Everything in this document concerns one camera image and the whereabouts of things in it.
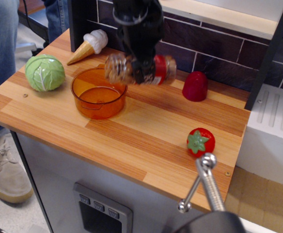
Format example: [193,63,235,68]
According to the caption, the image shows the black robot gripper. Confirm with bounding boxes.
[117,17,164,84]

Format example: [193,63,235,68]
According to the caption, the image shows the clear jar of almonds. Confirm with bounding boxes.
[105,54,177,85]

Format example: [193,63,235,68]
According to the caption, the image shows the orange transparent plastic pot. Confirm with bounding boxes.
[71,64,128,120]

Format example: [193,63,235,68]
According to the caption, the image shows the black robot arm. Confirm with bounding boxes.
[113,0,164,84]

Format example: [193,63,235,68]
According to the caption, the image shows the toy ice cream cone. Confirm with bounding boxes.
[67,29,108,65]

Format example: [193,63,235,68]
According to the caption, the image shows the dark red jar lid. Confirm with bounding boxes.
[182,71,208,102]

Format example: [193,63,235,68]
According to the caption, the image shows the light wooden shelf board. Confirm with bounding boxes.
[159,0,278,40]

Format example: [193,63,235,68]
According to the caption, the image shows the red toy strawberry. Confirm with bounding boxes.
[187,128,216,158]

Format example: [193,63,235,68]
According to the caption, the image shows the green toy cabbage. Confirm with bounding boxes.
[25,54,65,92]

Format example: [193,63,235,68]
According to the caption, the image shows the black chair base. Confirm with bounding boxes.
[18,0,49,48]

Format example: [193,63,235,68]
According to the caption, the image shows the grey toy oven cabinet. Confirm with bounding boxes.
[12,133,202,233]

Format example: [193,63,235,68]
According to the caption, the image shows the white toy sink block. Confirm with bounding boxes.
[236,84,283,184]

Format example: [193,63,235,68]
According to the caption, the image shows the grey oven control panel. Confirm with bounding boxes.
[73,183,133,233]

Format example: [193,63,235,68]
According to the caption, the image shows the black clamp base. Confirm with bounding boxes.
[174,211,246,233]

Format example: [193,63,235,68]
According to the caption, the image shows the beige suede shoe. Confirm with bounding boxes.
[0,134,33,204]

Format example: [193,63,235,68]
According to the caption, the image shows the black metal shelf post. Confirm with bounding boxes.
[244,13,283,111]

